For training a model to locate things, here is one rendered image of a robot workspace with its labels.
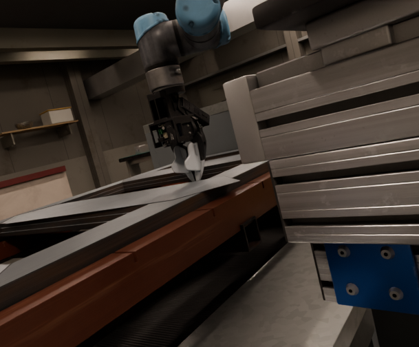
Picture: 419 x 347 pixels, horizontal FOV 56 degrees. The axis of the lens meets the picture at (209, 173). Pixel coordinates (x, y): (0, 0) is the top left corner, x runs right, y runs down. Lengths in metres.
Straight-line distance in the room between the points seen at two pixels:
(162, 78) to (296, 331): 0.54
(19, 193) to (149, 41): 5.08
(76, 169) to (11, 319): 9.02
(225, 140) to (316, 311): 1.18
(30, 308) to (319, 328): 0.33
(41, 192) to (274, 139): 5.60
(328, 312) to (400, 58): 0.35
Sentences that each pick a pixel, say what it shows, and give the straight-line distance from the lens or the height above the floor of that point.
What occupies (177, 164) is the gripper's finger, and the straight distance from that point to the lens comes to 0.86.
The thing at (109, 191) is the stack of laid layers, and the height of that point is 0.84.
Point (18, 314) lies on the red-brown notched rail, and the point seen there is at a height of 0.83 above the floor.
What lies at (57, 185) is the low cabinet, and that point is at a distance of 6.03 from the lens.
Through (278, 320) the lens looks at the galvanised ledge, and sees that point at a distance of 0.57.
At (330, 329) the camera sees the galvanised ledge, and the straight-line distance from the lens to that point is 0.53.
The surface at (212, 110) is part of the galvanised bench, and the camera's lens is 1.68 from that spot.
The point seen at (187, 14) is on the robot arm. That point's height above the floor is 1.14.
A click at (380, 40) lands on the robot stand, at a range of 0.36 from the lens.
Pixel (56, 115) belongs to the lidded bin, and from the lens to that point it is 8.71.
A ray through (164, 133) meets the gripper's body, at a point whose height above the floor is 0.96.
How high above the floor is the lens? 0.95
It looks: 6 degrees down
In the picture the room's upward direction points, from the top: 14 degrees counter-clockwise
